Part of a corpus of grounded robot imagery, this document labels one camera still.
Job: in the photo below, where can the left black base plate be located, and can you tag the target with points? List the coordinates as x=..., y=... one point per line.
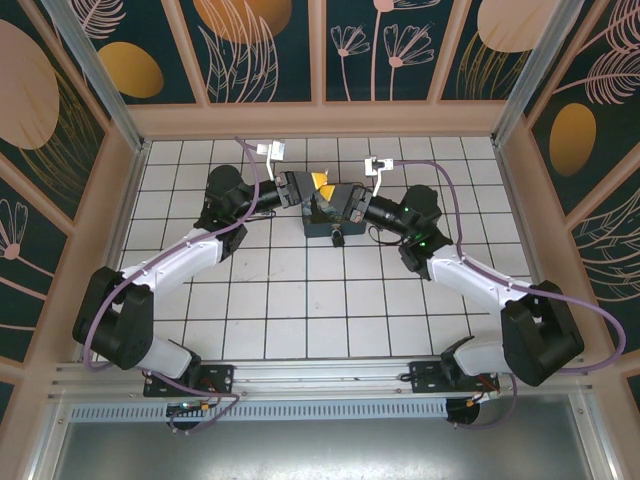
x=220, y=381

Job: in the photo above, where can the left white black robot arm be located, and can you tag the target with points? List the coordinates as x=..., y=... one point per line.
x=175, y=260

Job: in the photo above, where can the aluminium mounting rail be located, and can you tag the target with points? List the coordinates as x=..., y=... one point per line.
x=320, y=372

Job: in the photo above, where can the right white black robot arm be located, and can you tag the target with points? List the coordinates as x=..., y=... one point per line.
x=475, y=277

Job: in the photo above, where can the aluminium corner post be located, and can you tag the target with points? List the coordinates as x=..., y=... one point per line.
x=107, y=90
x=530, y=75

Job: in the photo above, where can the small green circuit board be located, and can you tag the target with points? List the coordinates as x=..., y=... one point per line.
x=190, y=407

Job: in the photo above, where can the small black padlock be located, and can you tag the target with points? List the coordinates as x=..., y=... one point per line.
x=338, y=239

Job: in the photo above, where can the dark blue tin box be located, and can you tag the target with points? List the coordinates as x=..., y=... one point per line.
x=320, y=227

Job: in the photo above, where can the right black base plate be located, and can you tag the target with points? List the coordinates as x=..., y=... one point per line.
x=425, y=377

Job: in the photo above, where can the grey metal panel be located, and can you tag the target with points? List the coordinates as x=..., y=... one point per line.
x=320, y=452

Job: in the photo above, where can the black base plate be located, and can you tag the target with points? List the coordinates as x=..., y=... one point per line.
x=425, y=377
x=220, y=381

